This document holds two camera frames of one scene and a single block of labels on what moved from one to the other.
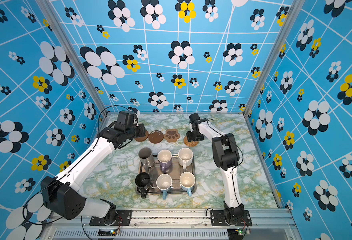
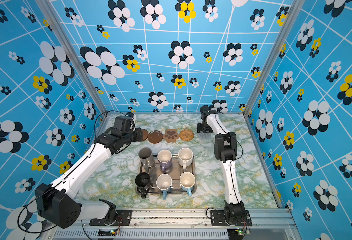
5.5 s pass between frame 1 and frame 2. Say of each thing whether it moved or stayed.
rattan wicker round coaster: moved
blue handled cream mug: stayed
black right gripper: moved
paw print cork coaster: stayed
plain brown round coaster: stayed
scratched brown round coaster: stayed
